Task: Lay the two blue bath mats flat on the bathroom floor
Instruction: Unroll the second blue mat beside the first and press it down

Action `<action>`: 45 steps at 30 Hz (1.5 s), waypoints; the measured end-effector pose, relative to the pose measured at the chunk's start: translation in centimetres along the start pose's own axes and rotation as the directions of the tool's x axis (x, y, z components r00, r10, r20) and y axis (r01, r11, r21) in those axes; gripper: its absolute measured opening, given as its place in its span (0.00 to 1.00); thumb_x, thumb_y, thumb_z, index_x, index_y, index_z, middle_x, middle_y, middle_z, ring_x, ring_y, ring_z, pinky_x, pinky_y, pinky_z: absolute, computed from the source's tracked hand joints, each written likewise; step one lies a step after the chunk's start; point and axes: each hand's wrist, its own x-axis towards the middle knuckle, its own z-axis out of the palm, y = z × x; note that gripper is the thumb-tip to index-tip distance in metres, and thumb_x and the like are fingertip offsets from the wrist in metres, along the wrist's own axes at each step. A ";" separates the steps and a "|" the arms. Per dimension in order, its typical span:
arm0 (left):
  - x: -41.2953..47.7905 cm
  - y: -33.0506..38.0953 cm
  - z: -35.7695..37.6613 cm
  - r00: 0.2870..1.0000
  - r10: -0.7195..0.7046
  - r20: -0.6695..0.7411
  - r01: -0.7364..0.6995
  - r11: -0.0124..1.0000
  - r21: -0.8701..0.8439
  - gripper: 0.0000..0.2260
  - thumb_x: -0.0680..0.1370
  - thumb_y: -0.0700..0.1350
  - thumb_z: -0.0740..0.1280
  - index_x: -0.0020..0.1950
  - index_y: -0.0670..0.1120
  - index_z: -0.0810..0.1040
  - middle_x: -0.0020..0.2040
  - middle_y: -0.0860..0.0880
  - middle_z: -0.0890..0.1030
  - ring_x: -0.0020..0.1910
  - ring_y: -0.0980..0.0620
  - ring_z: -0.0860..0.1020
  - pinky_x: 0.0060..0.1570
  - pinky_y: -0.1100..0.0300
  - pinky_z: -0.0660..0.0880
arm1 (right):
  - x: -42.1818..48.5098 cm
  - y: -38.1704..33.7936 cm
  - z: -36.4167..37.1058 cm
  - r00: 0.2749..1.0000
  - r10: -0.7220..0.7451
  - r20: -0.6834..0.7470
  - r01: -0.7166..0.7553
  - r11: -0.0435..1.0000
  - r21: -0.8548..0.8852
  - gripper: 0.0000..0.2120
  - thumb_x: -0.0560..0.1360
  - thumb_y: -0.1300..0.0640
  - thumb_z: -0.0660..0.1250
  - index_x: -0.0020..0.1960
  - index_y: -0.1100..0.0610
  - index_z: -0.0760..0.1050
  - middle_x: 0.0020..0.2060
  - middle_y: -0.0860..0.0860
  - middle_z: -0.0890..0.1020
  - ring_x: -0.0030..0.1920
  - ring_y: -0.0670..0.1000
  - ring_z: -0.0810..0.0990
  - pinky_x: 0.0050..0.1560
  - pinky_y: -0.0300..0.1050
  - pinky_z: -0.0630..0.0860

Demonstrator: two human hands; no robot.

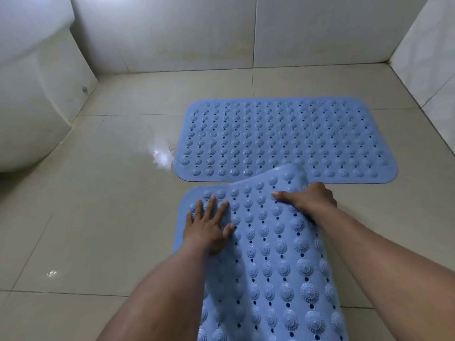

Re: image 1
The person's right forearm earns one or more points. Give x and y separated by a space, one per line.
391 269

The white ceramic toilet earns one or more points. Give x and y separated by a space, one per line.
32 113

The blue bath mat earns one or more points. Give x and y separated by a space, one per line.
277 273
284 138

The person's left forearm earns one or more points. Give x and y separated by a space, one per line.
163 298

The person's left hand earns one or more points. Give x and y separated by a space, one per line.
208 230

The person's right hand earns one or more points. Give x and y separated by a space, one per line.
313 200

